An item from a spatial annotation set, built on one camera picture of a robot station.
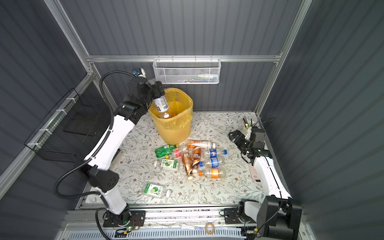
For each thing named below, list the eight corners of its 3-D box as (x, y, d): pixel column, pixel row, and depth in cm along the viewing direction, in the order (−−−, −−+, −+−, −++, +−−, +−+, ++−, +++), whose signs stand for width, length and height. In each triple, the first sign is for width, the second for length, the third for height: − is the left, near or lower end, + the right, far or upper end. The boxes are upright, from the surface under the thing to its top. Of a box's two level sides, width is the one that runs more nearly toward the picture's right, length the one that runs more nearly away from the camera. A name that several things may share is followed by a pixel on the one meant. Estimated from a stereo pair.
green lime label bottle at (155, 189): (141, 195, 83) (138, 192, 79) (145, 183, 87) (143, 180, 84) (170, 199, 81) (169, 197, 78) (172, 187, 85) (172, 184, 82)
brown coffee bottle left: (187, 181, 87) (187, 177, 83) (181, 157, 97) (180, 153, 93) (198, 177, 88) (198, 174, 84) (190, 155, 98) (190, 151, 94)
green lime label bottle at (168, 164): (154, 171, 91) (152, 168, 88) (155, 161, 96) (154, 158, 92) (179, 171, 91) (179, 168, 88) (180, 161, 96) (179, 158, 92)
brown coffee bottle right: (192, 173, 88) (191, 171, 86) (192, 148, 99) (192, 146, 97) (202, 173, 88) (202, 171, 86) (201, 148, 99) (201, 146, 96)
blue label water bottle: (199, 167, 92) (199, 164, 88) (199, 161, 94) (199, 158, 91) (222, 167, 91) (223, 164, 88) (221, 161, 94) (222, 158, 91)
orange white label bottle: (187, 150, 101) (187, 146, 96) (188, 144, 104) (187, 140, 99) (215, 150, 101) (215, 145, 96) (214, 144, 104) (215, 140, 99)
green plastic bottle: (156, 159, 96) (155, 156, 94) (155, 150, 100) (154, 148, 98) (179, 153, 99) (179, 150, 96) (177, 145, 103) (177, 142, 100)
